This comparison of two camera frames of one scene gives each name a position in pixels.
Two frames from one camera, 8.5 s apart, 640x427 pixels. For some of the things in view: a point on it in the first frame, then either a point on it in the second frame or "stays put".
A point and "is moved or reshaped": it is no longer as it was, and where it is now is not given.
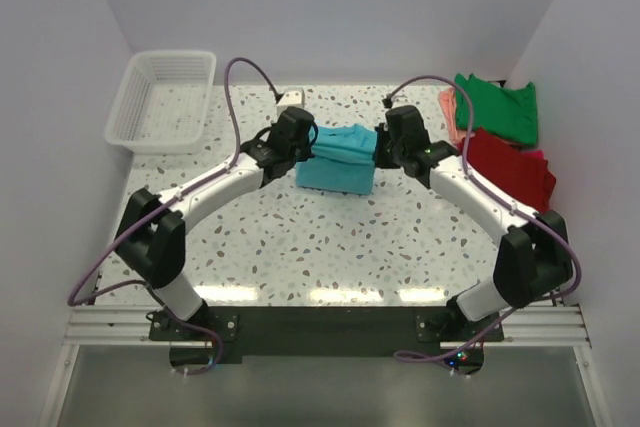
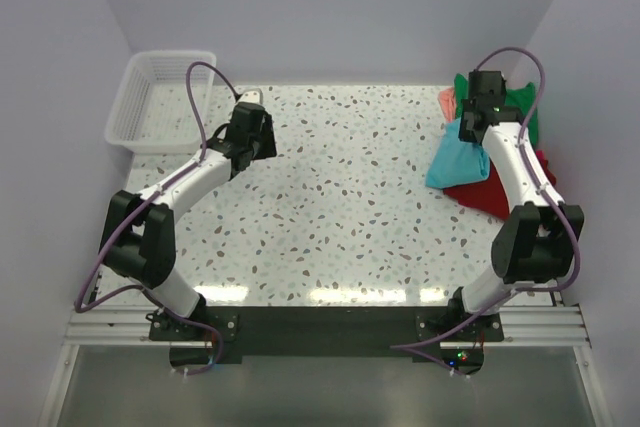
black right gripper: x=380 y=159 to x=465 y=135
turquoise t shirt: x=342 y=162 is moved or reshaped
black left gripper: x=306 y=152 to x=268 y=148
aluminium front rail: x=546 y=326 stays put
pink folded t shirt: x=448 y=101 stays put
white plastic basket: x=163 y=102 stays put
